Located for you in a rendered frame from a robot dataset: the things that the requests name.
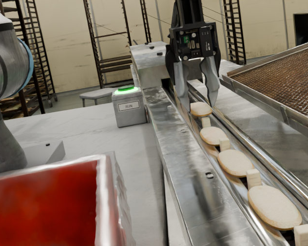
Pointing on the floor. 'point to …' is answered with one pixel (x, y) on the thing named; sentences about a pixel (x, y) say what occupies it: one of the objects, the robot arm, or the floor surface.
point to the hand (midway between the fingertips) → (199, 101)
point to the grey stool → (98, 94)
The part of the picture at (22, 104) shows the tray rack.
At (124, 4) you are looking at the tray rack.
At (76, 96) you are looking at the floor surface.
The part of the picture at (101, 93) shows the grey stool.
